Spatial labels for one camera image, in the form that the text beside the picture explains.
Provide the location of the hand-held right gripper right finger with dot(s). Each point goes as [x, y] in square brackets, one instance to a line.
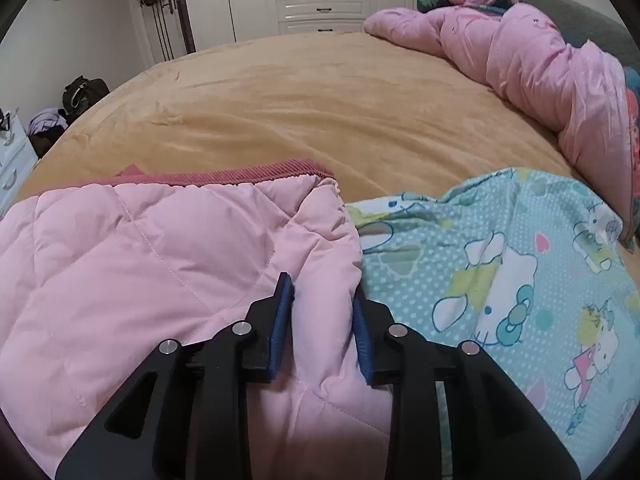
[361, 340]

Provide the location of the tan bed blanket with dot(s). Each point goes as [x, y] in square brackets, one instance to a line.
[300, 110]

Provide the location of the white dresser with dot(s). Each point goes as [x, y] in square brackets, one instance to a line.
[12, 160]

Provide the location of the striped dark red cloth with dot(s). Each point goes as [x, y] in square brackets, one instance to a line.
[632, 120]

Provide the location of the blue cartoon printed sheet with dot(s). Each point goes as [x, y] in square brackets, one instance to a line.
[450, 260]

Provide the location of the black bag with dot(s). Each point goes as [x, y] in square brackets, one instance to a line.
[87, 92]

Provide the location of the white door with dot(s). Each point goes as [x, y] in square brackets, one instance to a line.
[165, 30]

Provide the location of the pink comforter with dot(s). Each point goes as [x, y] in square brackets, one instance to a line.
[525, 60]

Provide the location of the pink quilted jacket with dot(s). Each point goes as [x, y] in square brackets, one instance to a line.
[125, 260]

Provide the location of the grey padded headboard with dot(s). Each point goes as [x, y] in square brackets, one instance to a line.
[590, 25]

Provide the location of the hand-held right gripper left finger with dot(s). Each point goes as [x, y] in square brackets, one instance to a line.
[282, 320]

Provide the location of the lavender cloth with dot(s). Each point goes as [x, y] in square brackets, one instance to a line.
[47, 120]

